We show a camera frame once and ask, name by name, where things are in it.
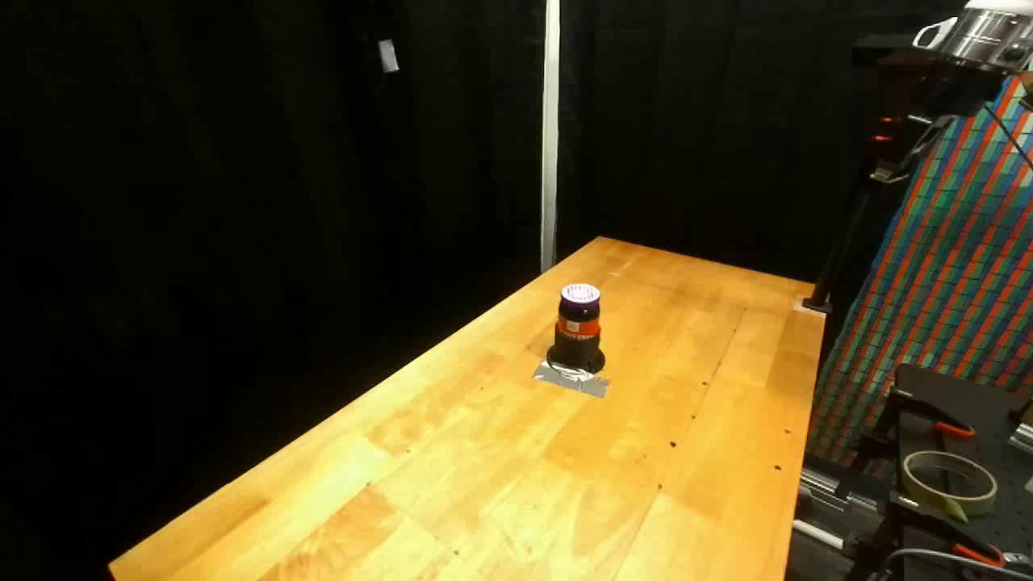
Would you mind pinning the beige masking tape roll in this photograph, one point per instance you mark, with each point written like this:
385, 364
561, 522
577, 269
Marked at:
913, 492

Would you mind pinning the dark bottle with white cap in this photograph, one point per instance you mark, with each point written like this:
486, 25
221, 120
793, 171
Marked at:
580, 340

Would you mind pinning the silver metal rail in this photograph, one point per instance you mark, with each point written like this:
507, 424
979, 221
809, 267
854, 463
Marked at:
823, 517

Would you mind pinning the small white tag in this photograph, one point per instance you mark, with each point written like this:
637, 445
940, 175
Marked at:
389, 57

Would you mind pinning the black camera stand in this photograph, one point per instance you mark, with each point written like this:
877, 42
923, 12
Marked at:
849, 243

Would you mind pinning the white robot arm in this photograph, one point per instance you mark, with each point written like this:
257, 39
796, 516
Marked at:
995, 35

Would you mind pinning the white vertical pole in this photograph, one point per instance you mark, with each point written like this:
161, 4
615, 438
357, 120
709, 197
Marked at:
549, 130

